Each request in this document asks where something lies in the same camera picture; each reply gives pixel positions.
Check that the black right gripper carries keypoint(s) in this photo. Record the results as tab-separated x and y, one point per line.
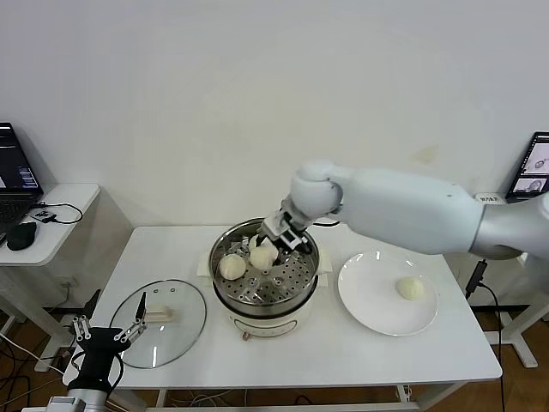
276	229

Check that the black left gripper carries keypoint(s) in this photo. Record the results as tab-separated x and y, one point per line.
98	356

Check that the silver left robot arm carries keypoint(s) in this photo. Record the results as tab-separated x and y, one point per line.
79	401

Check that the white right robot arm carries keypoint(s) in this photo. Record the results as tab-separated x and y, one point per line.
407	206

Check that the stainless steel steamer basket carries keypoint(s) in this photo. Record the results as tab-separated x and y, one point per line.
283	279

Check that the cream electric cooker base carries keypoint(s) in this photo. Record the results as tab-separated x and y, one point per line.
261	322

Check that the white round plate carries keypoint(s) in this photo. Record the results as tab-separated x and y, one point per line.
377	300

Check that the black computer mouse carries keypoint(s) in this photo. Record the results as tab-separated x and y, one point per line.
21	237

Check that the white side table with mouse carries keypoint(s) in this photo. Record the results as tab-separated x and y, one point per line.
64	206

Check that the black laptop with dark screen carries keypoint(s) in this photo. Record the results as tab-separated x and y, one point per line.
17	171

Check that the white printed label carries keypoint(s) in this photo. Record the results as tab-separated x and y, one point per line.
489	198

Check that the white side table with label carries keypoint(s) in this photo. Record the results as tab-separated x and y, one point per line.
525	347

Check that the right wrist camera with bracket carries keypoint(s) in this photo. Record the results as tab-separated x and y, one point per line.
296	239

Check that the grey laptop with camera views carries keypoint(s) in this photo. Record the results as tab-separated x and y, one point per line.
534	163

